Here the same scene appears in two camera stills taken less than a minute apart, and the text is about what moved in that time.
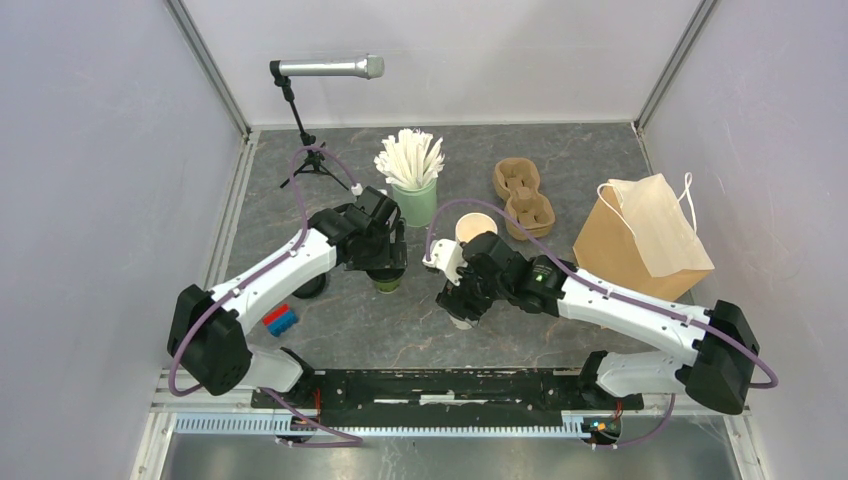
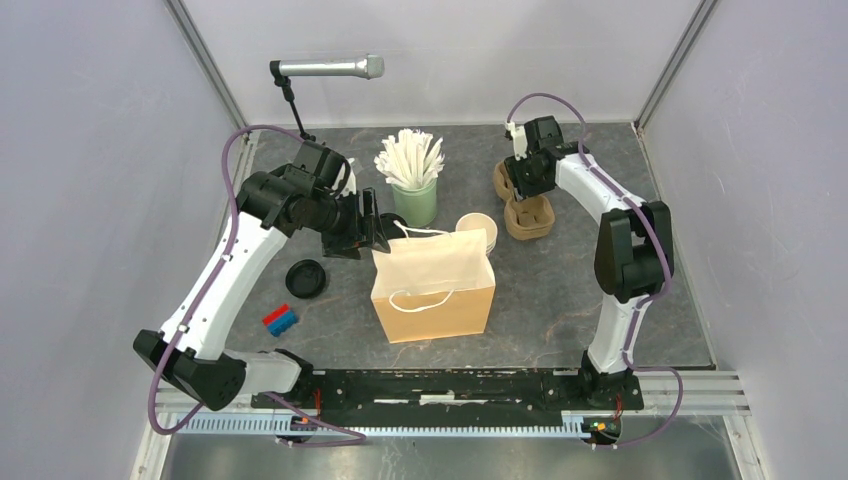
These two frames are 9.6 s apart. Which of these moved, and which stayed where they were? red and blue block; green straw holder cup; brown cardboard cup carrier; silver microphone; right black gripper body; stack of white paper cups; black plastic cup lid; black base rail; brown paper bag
Moved: black plastic cup lid; brown paper bag; right black gripper body
Stayed: silver microphone; black base rail; brown cardboard cup carrier; stack of white paper cups; green straw holder cup; red and blue block
